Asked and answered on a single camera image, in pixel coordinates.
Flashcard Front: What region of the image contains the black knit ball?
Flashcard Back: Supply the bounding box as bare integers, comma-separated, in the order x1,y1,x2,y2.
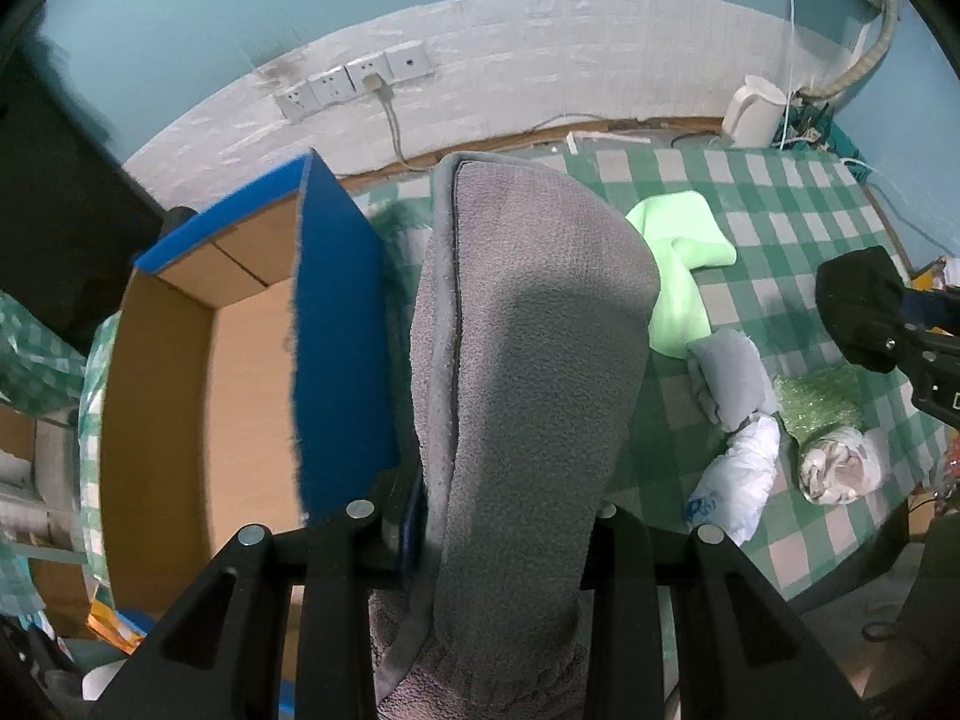
815,247,905,374

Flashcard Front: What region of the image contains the green glitter sponge mat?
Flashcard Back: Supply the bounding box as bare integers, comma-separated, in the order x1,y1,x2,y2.
773,362,864,447

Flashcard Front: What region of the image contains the blue-grey cloth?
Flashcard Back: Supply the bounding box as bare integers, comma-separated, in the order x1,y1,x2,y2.
686,328,779,434

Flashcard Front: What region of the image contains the grey towel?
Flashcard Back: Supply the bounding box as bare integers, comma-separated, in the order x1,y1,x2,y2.
370,153,659,718

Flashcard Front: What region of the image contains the white plastic bag bundle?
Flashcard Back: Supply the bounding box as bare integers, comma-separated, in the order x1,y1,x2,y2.
683,413,781,546

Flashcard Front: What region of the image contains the green checkered tablecloth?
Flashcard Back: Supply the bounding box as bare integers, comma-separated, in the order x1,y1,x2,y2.
80,146,947,606

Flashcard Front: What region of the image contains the green microfibre cloth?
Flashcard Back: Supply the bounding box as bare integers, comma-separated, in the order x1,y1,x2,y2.
626,190,737,359

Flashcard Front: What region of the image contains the blue cardboard box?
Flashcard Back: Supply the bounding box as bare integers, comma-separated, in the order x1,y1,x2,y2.
99,146,402,720

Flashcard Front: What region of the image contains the white electric kettle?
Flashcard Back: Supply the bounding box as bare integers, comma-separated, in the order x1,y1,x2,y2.
721,75,788,148

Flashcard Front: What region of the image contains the silver insulated pipe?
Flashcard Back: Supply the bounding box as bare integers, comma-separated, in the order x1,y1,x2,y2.
794,0,900,103

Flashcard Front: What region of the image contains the white plastic stick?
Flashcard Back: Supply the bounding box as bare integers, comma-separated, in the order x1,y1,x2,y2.
563,130,652,154

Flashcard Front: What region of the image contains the white hanging cable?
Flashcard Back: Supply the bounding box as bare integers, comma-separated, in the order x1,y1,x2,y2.
779,0,799,152

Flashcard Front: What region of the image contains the grey plug cable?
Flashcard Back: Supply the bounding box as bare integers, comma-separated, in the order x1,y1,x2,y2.
361,73,433,174

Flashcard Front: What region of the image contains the white wall socket strip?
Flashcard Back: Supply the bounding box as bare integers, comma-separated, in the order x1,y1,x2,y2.
274,41,434,122

